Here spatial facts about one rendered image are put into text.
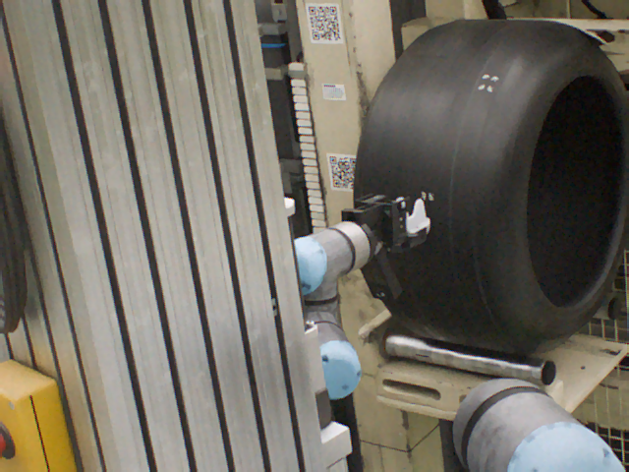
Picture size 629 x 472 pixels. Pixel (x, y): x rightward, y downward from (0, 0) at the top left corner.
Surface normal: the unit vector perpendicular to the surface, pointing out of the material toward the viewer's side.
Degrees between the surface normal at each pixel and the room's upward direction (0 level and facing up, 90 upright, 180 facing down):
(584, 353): 0
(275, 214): 90
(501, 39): 13
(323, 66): 90
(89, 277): 90
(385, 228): 83
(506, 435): 35
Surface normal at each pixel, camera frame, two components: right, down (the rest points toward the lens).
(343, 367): 0.20, 0.33
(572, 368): -0.14, -0.92
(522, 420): -0.37, -0.84
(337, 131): -0.58, 0.36
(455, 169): -0.58, -0.08
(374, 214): 0.80, 0.11
